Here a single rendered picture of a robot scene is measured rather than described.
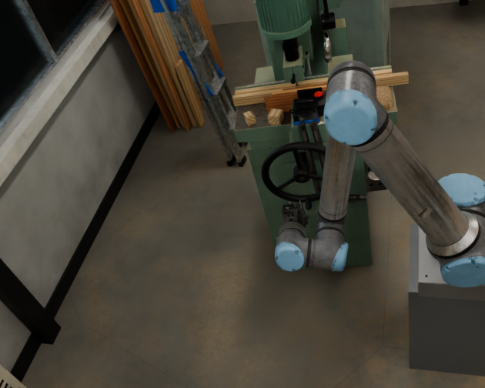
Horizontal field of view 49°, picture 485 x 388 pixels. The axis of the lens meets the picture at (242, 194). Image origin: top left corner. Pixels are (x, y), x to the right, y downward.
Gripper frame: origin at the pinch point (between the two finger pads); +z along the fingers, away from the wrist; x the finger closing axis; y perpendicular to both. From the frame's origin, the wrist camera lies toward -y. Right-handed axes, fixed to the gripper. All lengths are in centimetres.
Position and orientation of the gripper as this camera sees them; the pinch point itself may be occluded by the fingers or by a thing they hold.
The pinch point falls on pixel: (297, 209)
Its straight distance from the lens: 196.9
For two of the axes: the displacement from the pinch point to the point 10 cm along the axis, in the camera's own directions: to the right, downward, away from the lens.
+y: -1.8, -8.9, -4.1
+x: -9.7, 0.9, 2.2
